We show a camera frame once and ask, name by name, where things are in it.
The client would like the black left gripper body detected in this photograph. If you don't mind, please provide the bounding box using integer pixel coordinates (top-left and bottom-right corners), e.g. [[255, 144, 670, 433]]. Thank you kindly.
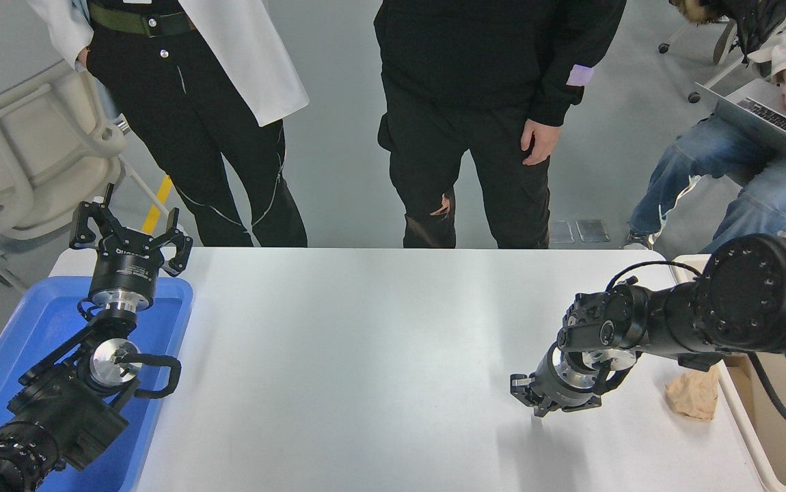
[[90, 231, 165, 296]]

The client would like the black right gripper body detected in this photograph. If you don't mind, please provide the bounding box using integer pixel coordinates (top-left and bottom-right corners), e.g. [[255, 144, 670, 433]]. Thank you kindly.
[[528, 354, 603, 413]]

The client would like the tan paper ball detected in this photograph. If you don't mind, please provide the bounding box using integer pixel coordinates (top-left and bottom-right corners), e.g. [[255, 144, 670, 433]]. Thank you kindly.
[[665, 366, 720, 421]]

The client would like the cream folding chair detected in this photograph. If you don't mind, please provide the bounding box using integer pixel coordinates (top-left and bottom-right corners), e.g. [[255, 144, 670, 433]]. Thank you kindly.
[[0, 56, 178, 289]]

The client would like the blue plastic tray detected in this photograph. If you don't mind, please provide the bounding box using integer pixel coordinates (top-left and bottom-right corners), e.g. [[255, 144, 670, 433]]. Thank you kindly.
[[0, 275, 194, 492]]

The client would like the person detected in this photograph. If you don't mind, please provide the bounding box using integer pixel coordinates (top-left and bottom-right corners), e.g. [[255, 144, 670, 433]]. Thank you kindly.
[[27, 0, 310, 248], [668, 0, 786, 66], [374, 0, 627, 249], [625, 0, 786, 255]]

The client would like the large pale bin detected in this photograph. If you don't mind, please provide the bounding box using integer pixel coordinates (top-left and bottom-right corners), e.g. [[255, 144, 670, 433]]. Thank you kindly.
[[670, 254, 786, 492]]

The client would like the silver laptop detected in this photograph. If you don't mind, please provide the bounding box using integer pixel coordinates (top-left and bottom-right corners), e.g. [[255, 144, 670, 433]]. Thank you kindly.
[[694, 77, 786, 167]]

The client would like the white office chair with castors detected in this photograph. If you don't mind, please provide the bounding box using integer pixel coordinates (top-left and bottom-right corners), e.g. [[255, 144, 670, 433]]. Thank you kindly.
[[658, 19, 786, 105]]

